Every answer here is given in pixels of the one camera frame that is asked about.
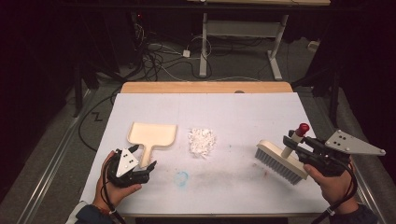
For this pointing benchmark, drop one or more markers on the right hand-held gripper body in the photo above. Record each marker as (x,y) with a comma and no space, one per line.
(330,161)

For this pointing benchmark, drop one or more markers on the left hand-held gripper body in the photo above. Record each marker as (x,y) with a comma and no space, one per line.
(126,179)

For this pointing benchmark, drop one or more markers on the cream plastic dustpan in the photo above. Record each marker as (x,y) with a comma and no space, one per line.
(152,133)

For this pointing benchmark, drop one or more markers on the pile of white paper scraps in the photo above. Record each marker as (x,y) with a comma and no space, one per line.
(201,142)

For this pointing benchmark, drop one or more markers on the person's left hand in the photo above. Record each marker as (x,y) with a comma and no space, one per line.
(109,194)

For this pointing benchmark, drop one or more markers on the person's right hand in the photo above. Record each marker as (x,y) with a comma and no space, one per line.
(336,189)

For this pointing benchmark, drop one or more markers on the black metal stand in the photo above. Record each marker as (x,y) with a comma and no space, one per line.
(77,93)
(334,93)

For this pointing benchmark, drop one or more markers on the white table mat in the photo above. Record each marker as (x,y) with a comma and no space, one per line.
(218,112)

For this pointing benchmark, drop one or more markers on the wooden table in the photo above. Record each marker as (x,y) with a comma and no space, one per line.
(202,87)

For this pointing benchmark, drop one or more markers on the white power adapter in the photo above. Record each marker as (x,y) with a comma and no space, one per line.
(186,53)

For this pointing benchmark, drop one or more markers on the white-framed desk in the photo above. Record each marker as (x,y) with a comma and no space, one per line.
(243,29)

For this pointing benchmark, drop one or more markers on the metal floor rail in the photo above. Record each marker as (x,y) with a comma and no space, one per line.
(362,189)
(49,174)

